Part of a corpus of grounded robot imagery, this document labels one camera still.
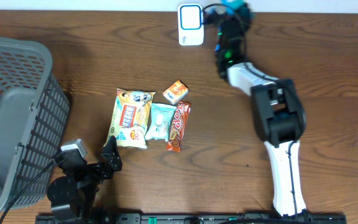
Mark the yellow snack bag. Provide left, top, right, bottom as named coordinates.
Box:
left=104, top=88, right=155, bottom=149

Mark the teal snack packet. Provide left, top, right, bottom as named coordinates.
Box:
left=145, top=103, right=176, bottom=142

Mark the small orange box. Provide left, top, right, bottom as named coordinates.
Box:
left=163, top=80, right=189, bottom=105

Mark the red chocolate bar wrapper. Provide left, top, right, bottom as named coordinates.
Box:
left=166, top=101, right=191, bottom=152

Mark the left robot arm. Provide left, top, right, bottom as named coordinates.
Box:
left=47, top=136, right=122, bottom=223

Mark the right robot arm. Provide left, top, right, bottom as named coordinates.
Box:
left=215, top=9, right=306, bottom=217

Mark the white barcode scanner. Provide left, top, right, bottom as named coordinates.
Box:
left=177, top=3, right=204, bottom=46

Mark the grey plastic basket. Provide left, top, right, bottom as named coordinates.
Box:
left=0, top=37, right=70, bottom=212

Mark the black left camera cable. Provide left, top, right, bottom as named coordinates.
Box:
left=0, top=158, right=57, bottom=224

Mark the black camera cable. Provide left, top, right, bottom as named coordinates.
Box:
left=199, top=3, right=301, bottom=218
left=0, top=158, right=57, bottom=224

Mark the black right camera cable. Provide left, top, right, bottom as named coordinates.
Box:
left=199, top=3, right=301, bottom=218

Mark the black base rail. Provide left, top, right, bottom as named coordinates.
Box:
left=35, top=212, right=348, bottom=224

